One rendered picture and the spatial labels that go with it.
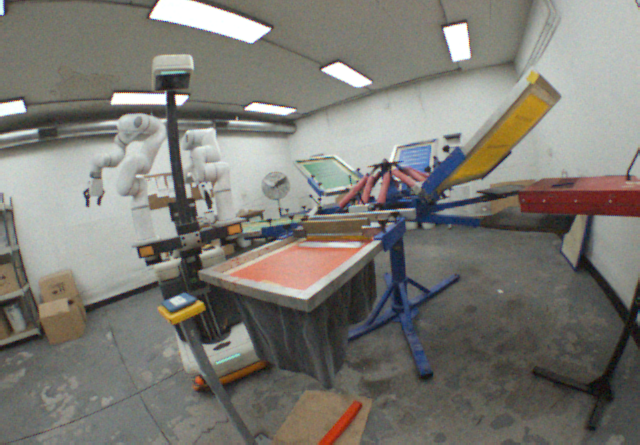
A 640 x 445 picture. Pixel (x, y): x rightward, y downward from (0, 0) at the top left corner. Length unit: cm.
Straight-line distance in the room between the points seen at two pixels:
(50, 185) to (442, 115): 697
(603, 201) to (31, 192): 538
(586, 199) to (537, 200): 21
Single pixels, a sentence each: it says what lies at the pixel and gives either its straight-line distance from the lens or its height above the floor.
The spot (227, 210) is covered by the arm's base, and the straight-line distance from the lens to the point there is 128.
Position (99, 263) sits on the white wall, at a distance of 450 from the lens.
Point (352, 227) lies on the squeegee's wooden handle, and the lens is 114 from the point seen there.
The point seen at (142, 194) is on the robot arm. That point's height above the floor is 135.
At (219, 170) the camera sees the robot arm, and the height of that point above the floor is 140.
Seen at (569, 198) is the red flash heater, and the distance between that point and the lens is 106.
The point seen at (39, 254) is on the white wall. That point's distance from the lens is 457.
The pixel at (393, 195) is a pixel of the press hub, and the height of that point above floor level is 106.
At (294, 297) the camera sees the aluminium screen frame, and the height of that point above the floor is 99.
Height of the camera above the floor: 126
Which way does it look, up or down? 6 degrees down
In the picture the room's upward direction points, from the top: 10 degrees counter-clockwise
